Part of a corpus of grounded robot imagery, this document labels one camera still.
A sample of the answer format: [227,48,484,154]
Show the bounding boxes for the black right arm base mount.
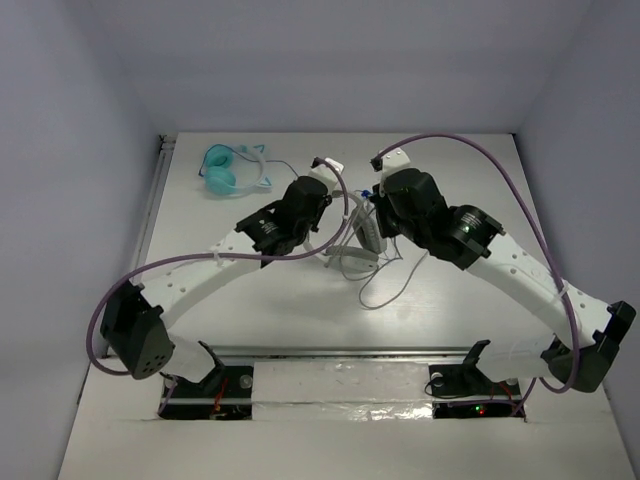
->
[424,340,524,420]

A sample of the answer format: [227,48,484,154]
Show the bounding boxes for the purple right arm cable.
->
[374,133,584,416]

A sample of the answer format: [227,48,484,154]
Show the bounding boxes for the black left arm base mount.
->
[157,342,254,421]

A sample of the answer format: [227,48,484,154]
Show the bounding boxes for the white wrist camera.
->
[308,157,344,193]
[370,148,411,177]

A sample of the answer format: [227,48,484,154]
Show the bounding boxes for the aluminium rail at table front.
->
[102,342,551,361]

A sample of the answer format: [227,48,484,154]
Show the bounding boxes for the grey headphone cable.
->
[304,192,431,311]

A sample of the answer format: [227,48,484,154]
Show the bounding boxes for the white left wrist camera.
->
[308,157,344,193]

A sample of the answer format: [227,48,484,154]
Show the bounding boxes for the teal cat-ear headphones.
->
[198,144,273,197]

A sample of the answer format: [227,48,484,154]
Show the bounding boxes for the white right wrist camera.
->
[370,148,411,177]

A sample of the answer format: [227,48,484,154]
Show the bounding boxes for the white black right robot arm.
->
[371,167,636,393]

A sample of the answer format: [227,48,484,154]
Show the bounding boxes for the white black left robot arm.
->
[100,175,335,394]

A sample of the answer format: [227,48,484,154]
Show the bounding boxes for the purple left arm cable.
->
[85,167,351,416]

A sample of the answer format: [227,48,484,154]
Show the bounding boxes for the white over-ear headphones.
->
[322,203,387,274]

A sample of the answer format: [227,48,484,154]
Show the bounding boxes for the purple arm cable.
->
[374,133,584,416]
[85,167,351,416]

